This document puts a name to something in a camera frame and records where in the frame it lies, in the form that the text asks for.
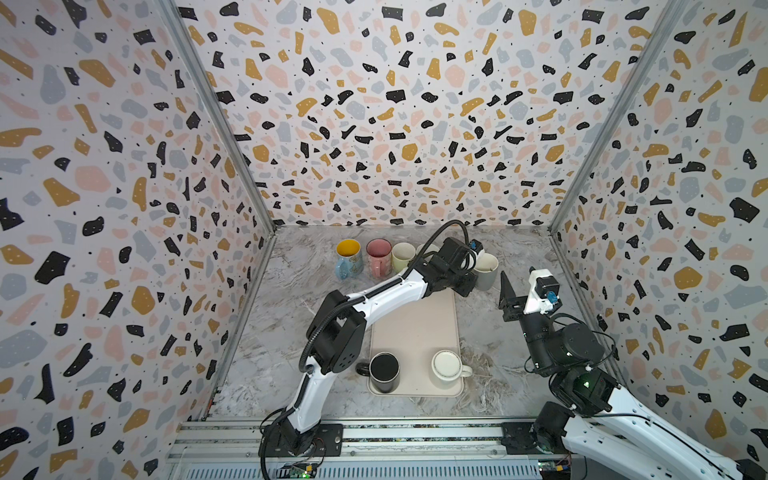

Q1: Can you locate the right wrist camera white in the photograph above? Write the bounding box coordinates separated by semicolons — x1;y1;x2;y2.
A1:
523;269;562;314

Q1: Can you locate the aluminium corner post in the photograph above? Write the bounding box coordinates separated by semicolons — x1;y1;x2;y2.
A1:
156;0;276;238
548;0;688;238

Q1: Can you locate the light green mug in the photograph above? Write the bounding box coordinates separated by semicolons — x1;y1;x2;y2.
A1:
391;242;416;273

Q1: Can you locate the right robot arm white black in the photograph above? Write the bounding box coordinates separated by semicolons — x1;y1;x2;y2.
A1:
499;269;767;479

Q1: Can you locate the pink patterned mug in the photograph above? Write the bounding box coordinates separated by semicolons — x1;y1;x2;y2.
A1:
366;238;392;279

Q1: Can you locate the aluminium corner post right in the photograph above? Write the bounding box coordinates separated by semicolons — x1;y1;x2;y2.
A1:
548;0;688;238

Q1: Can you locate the black corrugated cable conduit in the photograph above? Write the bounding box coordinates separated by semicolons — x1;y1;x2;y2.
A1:
257;219;472;480

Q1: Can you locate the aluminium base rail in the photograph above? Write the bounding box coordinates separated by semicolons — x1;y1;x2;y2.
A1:
164;416;679;480

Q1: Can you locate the white mug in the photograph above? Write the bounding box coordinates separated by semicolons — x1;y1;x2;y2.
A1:
431;350;474;388

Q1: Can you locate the black mug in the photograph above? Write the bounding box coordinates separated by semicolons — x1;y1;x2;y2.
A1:
355;352;400;394

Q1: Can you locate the aluminium corner post left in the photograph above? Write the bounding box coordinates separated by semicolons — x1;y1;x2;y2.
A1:
156;0;276;238

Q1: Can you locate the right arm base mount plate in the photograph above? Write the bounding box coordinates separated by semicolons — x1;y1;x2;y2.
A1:
500;420;569;455

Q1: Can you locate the beige rectangular tray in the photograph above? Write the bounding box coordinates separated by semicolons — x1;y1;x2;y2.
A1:
370;289;464;398

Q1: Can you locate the blue butterfly mug yellow inside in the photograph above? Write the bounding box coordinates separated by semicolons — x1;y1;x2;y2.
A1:
334;239;363;280

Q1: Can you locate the grey mug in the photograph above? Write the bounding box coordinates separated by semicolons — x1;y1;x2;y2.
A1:
473;252;499;291

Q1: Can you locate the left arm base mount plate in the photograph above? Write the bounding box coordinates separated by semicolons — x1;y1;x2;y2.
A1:
259;420;344;458

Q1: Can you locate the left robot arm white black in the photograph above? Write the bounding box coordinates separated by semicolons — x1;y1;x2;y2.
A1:
259;238;484;456

